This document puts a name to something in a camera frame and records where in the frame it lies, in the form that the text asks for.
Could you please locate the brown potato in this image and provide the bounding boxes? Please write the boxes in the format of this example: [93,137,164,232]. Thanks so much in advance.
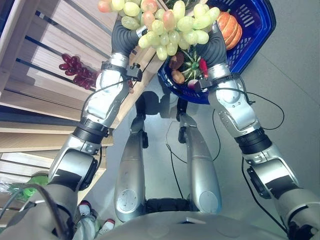
[171,69,186,84]

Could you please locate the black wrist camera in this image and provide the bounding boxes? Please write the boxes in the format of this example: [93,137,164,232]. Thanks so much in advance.
[125,63,144,82]
[194,78,214,93]

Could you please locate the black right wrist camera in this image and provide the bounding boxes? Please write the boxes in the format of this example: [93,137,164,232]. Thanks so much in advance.
[194,78,214,93]

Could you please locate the blue plastic shopping basket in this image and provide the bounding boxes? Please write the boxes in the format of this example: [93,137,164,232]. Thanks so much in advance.
[157,0,277,105]

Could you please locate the wooden display shelf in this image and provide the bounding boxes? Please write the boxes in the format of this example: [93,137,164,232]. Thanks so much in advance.
[0,0,166,227]

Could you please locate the red chili pepper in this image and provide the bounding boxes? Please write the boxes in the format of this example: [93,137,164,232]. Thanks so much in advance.
[198,57,210,79]

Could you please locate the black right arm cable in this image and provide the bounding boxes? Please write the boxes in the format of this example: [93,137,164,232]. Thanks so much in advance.
[215,86,286,131]

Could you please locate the orange pumpkin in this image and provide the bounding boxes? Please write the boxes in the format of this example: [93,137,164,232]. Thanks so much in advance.
[215,9,244,51]

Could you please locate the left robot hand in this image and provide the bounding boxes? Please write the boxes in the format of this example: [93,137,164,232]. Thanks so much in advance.
[110,17,149,60]

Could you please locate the left silver robot leg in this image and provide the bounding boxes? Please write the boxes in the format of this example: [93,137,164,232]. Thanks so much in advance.
[113,91,150,223]

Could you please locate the right silver robot leg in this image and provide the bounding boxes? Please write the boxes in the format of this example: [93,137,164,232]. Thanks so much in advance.
[175,96,223,215]

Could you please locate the purple grape bunch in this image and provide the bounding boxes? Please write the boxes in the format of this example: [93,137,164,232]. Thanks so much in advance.
[58,53,101,91]

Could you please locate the brown mushroom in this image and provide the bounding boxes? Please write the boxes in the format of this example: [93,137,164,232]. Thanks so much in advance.
[168,54,186,71]

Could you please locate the silver robot leg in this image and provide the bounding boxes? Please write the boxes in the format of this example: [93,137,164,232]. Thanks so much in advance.
[175,96,223,215]
[113,91,150,223]

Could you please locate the green bagged vegetables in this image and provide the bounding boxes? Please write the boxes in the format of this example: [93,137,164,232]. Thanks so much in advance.
[0,172,50,204]

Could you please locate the person's shoe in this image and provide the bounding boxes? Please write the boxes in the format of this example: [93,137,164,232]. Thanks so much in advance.
[78,199,93,219]
[99,218,116,235]

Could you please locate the green striped squash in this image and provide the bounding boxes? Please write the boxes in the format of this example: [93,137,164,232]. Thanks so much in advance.
[180,49,202,81]

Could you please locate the person's leg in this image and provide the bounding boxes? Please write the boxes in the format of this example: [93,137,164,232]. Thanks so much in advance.
[73,214,98,240]

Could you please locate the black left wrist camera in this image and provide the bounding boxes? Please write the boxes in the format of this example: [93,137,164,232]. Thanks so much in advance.
[125,63,144,82]

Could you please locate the pink radish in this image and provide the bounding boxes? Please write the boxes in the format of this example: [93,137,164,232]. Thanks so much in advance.
[187,78,200,90]

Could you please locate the green grape bunch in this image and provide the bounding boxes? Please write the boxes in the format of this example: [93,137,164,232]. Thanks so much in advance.
[97,0,221,62]

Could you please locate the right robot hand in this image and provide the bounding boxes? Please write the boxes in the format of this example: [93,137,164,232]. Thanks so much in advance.
[199,21,227,68]

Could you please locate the silver robot torso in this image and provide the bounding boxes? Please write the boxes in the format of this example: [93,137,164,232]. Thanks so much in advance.
[96,197,288,240]

